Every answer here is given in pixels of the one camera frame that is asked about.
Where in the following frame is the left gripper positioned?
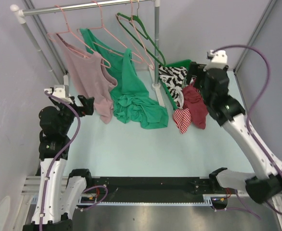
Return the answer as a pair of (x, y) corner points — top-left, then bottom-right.
(50, 94), (94, 134)

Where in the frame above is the dark red tank top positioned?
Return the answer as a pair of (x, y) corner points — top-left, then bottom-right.
(182, 84), (208, 129)

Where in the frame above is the pink wire hanger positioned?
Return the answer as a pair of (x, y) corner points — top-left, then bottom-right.
(115, 0), (158, 71)

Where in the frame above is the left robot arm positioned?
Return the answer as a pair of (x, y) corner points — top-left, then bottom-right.
(23, 95), (94, 231)

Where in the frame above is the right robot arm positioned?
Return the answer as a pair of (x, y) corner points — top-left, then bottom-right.
(187, 62), (282, 204)

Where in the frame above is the dusty pink tank top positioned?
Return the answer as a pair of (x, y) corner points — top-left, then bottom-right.
(53, 34), (117, 124)

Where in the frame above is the green tank top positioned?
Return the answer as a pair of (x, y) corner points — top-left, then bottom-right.
(80, 28), (169, 129)

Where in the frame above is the pink hanger under green top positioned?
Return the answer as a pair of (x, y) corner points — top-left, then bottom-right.
(77, 0), (144, 64)

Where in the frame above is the green plastic hanger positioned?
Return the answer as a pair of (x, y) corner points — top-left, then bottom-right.
(115, 0), (166, 70)

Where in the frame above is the green plastic bin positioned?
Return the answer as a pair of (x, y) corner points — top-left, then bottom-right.
(160, 59), (191, 110)

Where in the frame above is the black white zigzag garment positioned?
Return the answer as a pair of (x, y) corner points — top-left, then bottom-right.
(159, 65), (187, 109)

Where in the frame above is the red white striped garment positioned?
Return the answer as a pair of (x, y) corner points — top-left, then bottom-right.
(172, 108), (192, 134)

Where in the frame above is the metal clothes rack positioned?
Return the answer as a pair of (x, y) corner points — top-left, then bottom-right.
(10, 0), (165, 106)

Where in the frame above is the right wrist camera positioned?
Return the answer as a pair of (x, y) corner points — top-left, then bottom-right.
(204, 50), (228, 71)

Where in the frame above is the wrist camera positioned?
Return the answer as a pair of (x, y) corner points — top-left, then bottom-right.
(204, 50), (228, 71)
(44, 85), (74, 104)

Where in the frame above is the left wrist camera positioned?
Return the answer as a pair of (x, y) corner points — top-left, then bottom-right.
(44, 85), (74, 104)

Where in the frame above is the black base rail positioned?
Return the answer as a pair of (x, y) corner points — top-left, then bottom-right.
(86, 177), (228, 204)

